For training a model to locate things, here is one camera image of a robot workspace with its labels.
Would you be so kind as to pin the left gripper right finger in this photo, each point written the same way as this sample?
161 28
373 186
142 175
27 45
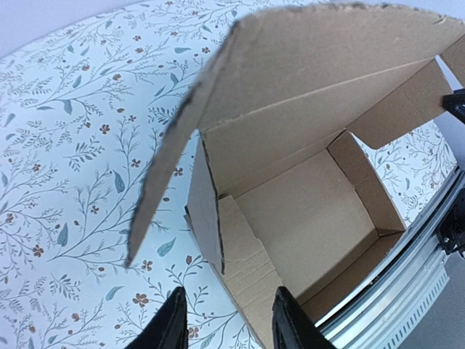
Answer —
291 327

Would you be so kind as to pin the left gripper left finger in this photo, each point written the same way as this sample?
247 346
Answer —
168 328

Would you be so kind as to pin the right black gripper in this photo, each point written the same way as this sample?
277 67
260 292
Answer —
455 104

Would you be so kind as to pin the brown cardboard box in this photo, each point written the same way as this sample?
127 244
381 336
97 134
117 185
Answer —
281 192

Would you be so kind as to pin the floral patterned table mat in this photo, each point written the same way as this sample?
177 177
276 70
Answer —
82 110

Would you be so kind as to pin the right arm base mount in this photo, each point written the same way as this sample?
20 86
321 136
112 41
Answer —
450 231

